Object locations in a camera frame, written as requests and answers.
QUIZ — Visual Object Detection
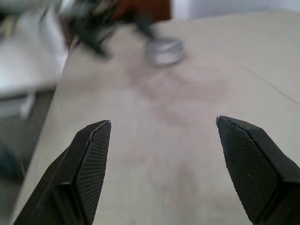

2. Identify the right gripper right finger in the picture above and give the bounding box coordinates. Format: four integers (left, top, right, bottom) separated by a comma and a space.
215, 115, 300, 225

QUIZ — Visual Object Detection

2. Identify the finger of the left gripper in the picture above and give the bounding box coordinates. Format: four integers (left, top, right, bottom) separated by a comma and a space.
133, 16, 152, 42
140, 16, 157, 43

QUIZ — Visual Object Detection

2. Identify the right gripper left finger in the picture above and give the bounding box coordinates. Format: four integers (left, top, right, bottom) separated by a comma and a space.
10, 120, 112, 225

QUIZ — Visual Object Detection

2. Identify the grey round wheel disc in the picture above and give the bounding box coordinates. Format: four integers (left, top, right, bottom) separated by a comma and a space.
146, 37, 185, 54

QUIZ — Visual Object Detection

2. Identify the dark round wheel disc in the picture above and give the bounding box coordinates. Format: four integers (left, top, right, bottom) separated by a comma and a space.
144, 43, 186, 66

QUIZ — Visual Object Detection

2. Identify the reddish brown board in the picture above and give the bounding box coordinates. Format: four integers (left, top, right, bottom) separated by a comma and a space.
112, 0, 173, 25

